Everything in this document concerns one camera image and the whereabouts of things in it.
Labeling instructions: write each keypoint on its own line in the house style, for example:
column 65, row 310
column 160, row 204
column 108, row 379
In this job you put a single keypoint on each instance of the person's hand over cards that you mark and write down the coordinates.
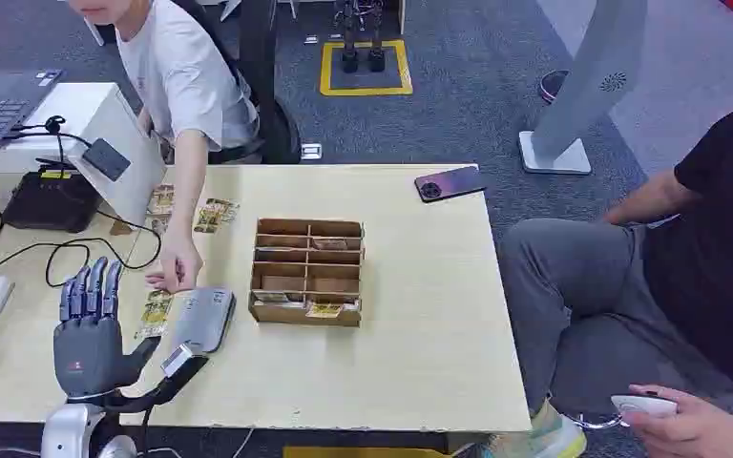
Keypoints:
column 180, row 262

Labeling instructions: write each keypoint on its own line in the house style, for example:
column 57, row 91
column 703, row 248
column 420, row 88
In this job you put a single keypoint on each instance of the person's hand holding remote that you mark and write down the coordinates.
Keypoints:
column 695, row 433

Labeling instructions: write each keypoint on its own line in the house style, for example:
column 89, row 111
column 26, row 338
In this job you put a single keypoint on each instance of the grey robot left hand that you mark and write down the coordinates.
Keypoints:
column 88, row 354

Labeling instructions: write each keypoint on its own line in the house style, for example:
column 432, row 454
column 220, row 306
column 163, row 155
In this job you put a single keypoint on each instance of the yellow printed card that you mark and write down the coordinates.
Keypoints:
column 154, row 313

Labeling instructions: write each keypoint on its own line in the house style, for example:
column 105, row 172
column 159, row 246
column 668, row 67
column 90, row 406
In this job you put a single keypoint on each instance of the white remote control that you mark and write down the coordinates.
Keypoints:
column 641, row 405

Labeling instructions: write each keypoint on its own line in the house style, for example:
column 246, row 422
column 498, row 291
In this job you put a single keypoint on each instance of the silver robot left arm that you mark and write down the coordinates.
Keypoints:
column 66, row 433

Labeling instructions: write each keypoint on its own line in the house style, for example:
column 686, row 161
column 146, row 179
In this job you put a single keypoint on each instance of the printed card pair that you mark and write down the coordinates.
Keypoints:
column 215, row 215

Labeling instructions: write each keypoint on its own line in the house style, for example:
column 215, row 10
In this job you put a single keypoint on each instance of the grey flat card reader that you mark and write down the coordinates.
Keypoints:
column 204, row 319

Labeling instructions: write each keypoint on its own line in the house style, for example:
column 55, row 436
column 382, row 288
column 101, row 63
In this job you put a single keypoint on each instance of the printed card stack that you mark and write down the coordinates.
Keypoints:
column 161, row 202

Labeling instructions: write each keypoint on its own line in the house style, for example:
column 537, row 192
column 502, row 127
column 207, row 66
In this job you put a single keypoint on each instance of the pale card in box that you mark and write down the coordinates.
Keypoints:
column 270, row 296

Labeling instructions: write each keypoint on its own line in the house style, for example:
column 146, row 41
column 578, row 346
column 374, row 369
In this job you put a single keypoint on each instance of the black power adapter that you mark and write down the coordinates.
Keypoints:
column 107, row 159

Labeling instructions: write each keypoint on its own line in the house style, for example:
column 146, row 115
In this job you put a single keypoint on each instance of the wooden compartment card box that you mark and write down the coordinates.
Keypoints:
column 306, row 278

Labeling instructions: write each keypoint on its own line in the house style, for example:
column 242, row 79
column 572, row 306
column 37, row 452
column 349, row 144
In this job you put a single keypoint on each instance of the black router box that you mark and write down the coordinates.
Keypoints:
column 50, row 201

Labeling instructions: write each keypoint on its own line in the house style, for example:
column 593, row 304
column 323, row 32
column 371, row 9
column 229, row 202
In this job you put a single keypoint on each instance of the yellow green sneaker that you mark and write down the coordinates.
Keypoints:
column 550, row 439

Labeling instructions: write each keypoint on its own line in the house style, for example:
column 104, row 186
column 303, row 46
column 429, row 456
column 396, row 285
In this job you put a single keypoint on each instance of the person sitting beside desk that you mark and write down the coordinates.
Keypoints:
column 689, row 284

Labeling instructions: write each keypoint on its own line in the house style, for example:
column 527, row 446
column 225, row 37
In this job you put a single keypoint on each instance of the brown card in box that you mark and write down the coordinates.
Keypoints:
column 330, row 244

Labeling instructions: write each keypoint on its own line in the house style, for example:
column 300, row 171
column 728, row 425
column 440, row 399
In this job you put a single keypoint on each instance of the yellow card in box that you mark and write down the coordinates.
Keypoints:
column 323, row 310

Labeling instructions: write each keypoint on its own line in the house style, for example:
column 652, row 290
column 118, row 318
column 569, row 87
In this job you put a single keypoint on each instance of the black office chair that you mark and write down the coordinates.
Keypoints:
column 272, row 120

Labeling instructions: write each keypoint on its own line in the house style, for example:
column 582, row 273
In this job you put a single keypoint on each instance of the white box stand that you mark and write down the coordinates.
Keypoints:
column 98, row 114

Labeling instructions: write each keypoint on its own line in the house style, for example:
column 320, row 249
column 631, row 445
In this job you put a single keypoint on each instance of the small silver floor socket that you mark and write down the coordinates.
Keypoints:
column 311, row 151

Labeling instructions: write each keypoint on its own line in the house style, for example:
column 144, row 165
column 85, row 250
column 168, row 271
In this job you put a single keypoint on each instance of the person in seat across desk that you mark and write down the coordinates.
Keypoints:
column 183, row 76

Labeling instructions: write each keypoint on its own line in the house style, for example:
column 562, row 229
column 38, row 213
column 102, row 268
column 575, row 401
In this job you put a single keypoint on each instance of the grey laptop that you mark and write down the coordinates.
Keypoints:
column 0, row 104

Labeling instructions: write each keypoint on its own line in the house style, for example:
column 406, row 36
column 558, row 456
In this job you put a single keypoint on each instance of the yellow strip under desk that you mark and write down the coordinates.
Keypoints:
column 360, row 452

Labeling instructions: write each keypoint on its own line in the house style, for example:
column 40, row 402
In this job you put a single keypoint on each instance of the black robot legs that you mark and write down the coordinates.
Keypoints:
column 351, row 50

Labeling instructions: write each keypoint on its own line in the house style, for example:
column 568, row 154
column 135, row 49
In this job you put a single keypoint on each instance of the dark purple smartphone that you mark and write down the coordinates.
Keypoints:
column 450, row 184

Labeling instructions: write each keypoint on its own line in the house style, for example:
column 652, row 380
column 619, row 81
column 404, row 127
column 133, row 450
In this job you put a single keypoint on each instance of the white pillar stand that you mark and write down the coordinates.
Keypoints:
column 588, row 82

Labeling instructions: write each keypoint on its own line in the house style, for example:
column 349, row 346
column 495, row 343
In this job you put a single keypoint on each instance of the dark round floor object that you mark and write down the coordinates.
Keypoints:
column 551, row 85

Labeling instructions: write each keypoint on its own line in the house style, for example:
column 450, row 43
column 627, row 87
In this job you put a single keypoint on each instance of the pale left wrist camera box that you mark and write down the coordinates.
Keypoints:
column 177, row 360

